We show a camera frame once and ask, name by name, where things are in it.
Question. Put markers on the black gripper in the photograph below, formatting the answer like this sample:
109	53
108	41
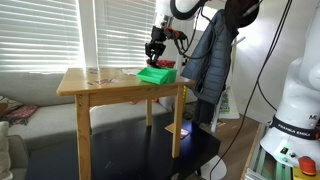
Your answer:
158	35

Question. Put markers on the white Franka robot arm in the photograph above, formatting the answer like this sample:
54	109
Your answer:
296	110

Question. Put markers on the green plastic box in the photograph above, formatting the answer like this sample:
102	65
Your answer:
151	76

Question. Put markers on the yellow stop button box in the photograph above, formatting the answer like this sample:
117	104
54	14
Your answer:
305	176

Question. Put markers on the red woven basket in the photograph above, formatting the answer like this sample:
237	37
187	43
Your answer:
166	63

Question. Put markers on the white paper sheet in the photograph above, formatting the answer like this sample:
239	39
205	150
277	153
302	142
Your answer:
128	71

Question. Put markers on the narrow white window blind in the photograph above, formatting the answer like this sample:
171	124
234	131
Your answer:
125	33

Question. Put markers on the red white cartoon sticker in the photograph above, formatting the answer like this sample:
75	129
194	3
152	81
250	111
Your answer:
106	81

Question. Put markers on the dark blue jacket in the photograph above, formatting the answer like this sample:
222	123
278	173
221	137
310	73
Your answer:
210	73

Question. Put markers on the wooden table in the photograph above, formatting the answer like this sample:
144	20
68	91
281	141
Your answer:
83	83

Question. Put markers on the brown book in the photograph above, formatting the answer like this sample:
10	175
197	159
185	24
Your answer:
183	133

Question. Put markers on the white coat rack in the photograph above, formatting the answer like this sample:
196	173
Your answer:
214	120

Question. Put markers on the white bag green print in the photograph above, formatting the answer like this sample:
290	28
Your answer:
230	106

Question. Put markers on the black low table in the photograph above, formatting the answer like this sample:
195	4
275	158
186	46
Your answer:
133	150

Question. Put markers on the wide white window blind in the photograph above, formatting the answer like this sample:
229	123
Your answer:
40	33

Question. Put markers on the grey sofa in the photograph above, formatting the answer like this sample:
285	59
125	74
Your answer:
43	120

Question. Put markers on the red patterned cushion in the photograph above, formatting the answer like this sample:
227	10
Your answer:
20	113

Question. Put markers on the beige pillow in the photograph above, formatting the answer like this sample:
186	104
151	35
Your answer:
4	150

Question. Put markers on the red emergency stop button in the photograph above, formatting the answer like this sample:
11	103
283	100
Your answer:
306	165

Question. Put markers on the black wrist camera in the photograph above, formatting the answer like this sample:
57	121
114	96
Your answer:
173	33

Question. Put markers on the aluminium robot stand frame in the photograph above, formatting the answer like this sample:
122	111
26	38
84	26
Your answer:
266	166

